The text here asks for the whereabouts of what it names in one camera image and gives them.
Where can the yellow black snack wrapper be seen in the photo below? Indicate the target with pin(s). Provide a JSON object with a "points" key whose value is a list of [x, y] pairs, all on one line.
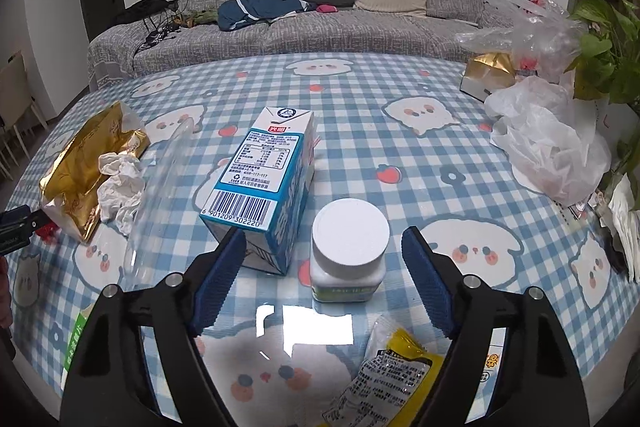
{"points": [[390, 377]]}

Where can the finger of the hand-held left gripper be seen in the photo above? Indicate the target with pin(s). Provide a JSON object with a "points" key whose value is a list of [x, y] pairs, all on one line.
{"points": [[15, 224]]}

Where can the small red wrapper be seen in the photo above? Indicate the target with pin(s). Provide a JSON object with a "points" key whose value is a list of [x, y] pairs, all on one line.
{"points": [[49, 233]]}

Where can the clear plastic tube case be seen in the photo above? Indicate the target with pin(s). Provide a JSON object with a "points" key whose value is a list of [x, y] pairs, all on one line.
{"points": [[155, 207]]}

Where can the white pill bottle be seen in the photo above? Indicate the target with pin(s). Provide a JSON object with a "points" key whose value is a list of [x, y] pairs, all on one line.
{"points": [[350, 237]]}

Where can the orange white packet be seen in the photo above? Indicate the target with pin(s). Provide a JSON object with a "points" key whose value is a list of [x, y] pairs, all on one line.
{"points": [[492, 357]]}

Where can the golden foil snack bag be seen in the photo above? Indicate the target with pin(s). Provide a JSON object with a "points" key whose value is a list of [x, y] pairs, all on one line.
{"points": [[80, 167]]}

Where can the blue white milk carton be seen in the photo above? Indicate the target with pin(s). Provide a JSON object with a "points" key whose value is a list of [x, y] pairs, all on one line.
{"points": [[260, 177]]}

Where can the green potted plant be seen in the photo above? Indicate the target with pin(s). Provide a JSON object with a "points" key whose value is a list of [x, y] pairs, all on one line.
{"points": [[605, 57]]}

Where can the green white small box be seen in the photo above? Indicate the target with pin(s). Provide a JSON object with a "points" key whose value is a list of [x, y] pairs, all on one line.
{"points": [[76, 337]]}

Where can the blue checkered tablecloth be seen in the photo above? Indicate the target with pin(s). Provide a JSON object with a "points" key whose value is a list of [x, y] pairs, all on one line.
{"points": [[400, 147]]}

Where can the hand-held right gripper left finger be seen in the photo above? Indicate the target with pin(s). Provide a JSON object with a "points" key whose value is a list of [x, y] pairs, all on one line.
{"points": [[220, 279]]}

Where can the green cloth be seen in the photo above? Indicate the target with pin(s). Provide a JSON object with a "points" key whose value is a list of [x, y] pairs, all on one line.
{"points": [[202, 18]]}

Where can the golden box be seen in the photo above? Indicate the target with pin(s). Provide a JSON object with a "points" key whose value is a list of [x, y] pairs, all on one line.
{"points": [[487, 67]]}

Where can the navy blue jacket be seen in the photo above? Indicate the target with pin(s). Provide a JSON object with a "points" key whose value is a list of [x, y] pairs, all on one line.
{"points": [[255, 9]]}

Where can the beige dining chair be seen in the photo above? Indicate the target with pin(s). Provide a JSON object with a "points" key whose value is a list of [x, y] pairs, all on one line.
{"points": [[15, 92]]}

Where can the white plastic bag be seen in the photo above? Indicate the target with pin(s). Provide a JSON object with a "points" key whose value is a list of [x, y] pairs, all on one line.
{"points": [[545, 142]]}

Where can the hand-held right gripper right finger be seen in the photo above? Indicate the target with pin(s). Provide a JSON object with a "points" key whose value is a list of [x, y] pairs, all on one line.
{"points": [[425, 274]]}

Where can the grey sofa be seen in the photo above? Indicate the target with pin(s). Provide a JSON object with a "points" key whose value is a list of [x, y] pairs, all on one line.
{"points": [[300, 37]]}

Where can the black cloth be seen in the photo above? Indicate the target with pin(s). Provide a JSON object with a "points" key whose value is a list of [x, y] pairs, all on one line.
{"points": [[140, 9]]}

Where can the white paper stack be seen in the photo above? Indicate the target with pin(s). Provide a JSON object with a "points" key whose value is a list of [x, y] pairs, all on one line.
{"points": [[627, 217]]}

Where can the crumpled white tissue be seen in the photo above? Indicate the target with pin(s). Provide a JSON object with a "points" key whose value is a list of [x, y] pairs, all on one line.
{"points": [[117, 192]]}

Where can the pink cloth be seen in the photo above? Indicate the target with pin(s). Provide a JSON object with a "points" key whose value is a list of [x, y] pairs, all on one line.
{"points": [[326, 8]]}

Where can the clear plastic bag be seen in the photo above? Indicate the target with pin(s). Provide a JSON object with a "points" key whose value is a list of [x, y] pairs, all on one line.
{"points": [[540, 32]]}

